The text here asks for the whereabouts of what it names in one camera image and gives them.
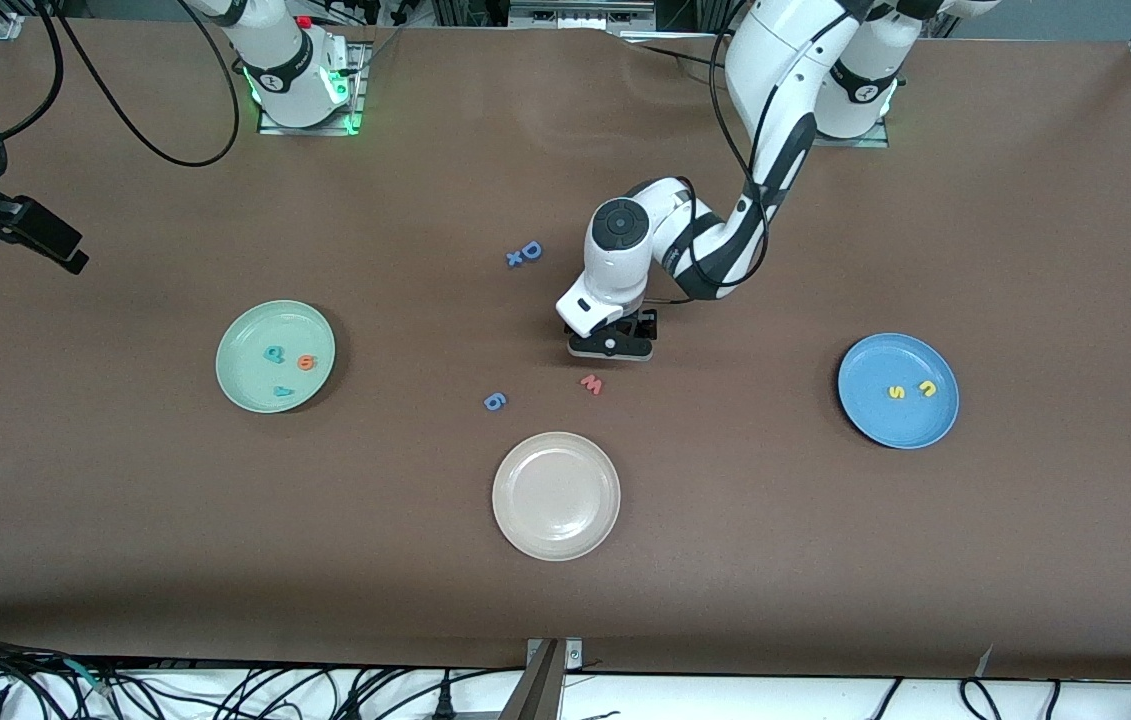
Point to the yellow foam letter u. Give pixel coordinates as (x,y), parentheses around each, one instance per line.
(926,393)

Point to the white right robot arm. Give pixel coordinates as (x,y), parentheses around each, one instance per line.
(285,60)

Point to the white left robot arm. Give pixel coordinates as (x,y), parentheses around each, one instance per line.
(785,60)

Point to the pink foam letter w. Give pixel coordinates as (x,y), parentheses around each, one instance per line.
(592,386)

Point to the blue foam letter g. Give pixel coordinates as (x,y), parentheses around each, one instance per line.
(499,404)

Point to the blue foam letter D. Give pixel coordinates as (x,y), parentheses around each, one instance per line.
(525,251)

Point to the beige plate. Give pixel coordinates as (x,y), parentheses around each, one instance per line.
(556,496)

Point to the pale green plate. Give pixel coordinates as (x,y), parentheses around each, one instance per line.
(255,380)

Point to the blue plate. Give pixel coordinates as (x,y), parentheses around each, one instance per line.
(875,420)

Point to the brown table cover mat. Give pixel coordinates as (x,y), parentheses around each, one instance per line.
(565,600)

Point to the grey metal rack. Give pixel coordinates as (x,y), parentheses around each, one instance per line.
(580,12)

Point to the small white paper tag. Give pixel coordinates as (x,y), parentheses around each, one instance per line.
(986,660)

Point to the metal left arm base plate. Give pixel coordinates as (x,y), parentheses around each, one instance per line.
(850,143)

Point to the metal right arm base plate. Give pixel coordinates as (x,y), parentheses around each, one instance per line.
(355,100)

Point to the aluminium camera mount post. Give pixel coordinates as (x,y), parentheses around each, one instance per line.
(540,690)

